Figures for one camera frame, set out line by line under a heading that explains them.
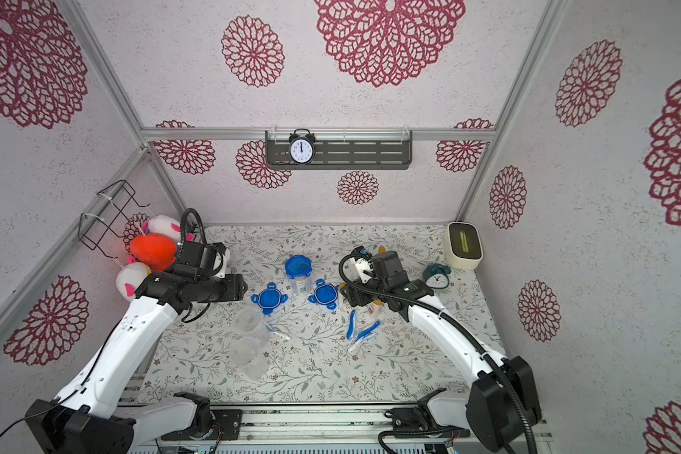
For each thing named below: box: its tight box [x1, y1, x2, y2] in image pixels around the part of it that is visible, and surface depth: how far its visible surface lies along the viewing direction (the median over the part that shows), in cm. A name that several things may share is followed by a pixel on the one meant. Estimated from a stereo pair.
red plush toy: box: [130, 232, 177, 272], surface depth 90 cm
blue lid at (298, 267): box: [284, 254, 314, 280], surface depth 94 cm
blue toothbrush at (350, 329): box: [346, 309, 356, 340], surface depth 94 cm
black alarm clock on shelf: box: [288, 127, 316, 166], surface depth 92 cm
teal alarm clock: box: [422, 262, 452, 289], surface depth 99 cm
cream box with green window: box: [443, 221, 485, 271], surface depth 108 cm
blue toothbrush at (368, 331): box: [355, 320, 382, 342], surface depth 92 cm
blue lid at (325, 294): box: [307, 278, 339, 311], surface depth 102 cm
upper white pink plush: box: [147, 214, 182, 245], surface depth 96 cm
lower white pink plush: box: [115, 261, 152, 302], surface depth 81 cm
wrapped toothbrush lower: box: [348, 334, 376, 353], surface depth 89 cm
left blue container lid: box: [250, 281, 289, 315], surface depth 100 cm
